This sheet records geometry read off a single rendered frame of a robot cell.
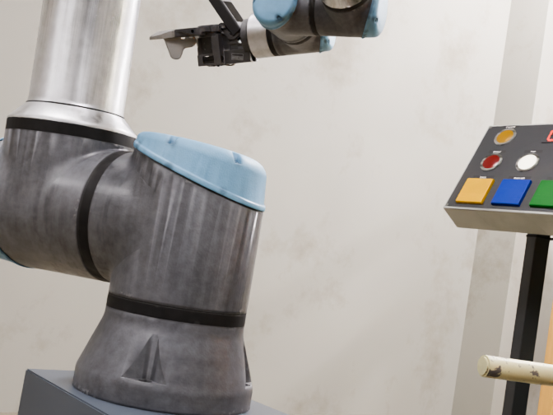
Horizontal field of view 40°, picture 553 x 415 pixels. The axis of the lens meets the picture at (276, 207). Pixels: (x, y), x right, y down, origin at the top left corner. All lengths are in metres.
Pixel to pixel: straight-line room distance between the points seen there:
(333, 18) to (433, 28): 3.42
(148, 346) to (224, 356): 0.08
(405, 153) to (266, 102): 1.05
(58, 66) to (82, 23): 0.05
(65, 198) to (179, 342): 0.20
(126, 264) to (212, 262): 0.09
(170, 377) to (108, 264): 0.15
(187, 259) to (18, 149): 0.24
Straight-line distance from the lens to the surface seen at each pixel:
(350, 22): 1.35
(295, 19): 1.40
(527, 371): 1.69
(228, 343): 0.80
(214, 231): 0.77
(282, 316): 3.98
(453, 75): 4.88
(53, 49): 0.91
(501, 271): 4.94
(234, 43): 1.60
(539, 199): 1.81
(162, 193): 0.78
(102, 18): 0.91
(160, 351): 0.77
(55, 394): 0.83
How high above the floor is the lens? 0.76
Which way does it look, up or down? 4 degrees up
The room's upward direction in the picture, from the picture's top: 9 degrees clockwise
